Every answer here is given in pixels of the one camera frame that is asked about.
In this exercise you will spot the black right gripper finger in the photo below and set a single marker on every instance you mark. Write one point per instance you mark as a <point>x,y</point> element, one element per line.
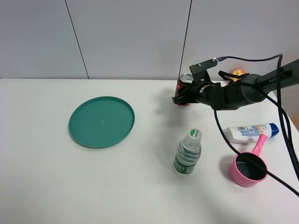
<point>185,91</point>

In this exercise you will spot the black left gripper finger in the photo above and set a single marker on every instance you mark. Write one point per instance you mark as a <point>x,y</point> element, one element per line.
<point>182,99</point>

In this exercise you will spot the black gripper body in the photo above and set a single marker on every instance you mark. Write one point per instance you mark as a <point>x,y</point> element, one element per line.
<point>208,93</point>

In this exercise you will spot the red soda can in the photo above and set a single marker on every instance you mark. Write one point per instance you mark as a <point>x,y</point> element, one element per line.
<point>184,79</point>

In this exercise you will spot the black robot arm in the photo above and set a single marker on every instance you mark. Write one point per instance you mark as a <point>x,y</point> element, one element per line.
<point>248,89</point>

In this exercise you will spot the red yellow toy ball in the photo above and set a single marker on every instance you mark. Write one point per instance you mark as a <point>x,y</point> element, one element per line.
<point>237,74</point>

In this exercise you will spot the white blue shampoo bottle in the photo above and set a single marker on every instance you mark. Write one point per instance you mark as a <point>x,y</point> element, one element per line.
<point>250,133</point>

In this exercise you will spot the clear water bottle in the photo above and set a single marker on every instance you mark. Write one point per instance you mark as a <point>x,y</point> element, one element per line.
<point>188,152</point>

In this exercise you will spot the teal round plate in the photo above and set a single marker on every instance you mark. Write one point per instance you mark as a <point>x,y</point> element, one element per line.
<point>101,122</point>

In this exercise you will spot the pink saucepan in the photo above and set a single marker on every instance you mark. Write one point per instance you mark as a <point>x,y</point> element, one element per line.
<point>248,168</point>

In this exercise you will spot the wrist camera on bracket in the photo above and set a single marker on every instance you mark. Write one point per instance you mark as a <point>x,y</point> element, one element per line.
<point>199,70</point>

